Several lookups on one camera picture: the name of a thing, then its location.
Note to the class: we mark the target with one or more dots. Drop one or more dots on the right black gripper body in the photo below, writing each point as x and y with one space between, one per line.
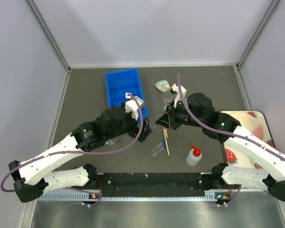
178 115

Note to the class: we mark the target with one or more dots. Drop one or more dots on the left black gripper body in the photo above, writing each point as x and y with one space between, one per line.
130 126

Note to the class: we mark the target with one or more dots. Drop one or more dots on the blue compartment plastic bin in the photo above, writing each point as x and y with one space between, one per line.
120 82

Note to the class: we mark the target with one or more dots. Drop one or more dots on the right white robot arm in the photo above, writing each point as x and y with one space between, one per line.
197 110

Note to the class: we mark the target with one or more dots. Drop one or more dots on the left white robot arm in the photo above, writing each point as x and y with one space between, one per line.
39 175

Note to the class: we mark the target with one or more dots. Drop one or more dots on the wooden test tube clamp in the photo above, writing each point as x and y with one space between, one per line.
165 132

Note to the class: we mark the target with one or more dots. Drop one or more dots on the clear glass beaker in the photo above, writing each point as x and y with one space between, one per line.
167 98

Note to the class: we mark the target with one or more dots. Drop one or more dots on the small clear glass dish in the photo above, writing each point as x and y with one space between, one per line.
112 142

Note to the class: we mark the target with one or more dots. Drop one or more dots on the crumpled plastic bag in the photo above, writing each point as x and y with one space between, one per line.
162 85

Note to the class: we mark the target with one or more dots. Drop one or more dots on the wash bottle red nozzle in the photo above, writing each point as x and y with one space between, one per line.
194 155

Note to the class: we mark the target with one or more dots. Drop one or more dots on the pink round plate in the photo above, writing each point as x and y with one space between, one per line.
250 122

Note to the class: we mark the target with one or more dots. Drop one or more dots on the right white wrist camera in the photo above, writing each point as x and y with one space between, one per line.
174 89

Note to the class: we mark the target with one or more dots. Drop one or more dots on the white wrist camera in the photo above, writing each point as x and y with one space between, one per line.
174 89
131 106

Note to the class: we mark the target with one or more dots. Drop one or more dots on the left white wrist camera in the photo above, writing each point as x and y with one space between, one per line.
131 106

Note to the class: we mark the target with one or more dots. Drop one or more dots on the grey slotted cable duct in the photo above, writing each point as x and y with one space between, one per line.
85 197

